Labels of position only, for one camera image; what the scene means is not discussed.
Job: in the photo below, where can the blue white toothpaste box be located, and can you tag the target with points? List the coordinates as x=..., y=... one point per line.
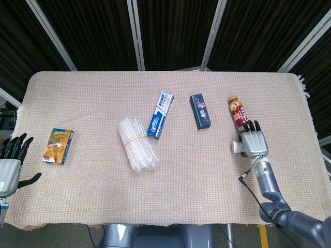
x=159, y=116

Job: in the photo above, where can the grey robot torso base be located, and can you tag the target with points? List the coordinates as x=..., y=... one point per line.
x=160, y=237

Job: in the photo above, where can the red label drink bottle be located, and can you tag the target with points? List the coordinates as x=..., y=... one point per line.
x=239, y=111

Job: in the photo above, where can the single clear straw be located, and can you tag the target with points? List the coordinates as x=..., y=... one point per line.
x=77, y=118

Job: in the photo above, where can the yellow floor tape strip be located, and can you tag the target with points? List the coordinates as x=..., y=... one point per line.
x=263, y=236

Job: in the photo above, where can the dark blue rectangular box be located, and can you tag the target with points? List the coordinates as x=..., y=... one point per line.
x=201, y=112

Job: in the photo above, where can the yellow and blue box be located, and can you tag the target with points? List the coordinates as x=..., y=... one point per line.
x=57, y=147

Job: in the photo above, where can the white paper cup blue flower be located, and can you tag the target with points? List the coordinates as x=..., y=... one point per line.
x=236, y=147

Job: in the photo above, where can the metal table leg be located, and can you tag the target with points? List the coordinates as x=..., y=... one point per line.
x=228, y=236

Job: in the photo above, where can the bagged bundle of clear straws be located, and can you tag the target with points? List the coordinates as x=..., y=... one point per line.
x=137, y=148

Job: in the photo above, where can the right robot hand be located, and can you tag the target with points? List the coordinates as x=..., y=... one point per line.
x=256, y=144

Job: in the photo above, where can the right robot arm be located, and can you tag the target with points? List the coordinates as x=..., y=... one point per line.
x=269, y=180

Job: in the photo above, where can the yellow rubber band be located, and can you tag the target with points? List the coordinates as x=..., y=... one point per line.
x=134, y=138

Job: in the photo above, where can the beige woven tablecloth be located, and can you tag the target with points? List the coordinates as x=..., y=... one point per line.
x=194, y=178

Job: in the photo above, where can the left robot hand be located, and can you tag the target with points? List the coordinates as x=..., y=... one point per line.
x=10, y=173

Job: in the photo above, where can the white partition frame post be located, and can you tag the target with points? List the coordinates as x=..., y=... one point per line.
x=302, y=42
x=136, y=36
x=10, y=97
x=51, y=36
x=213, y=36

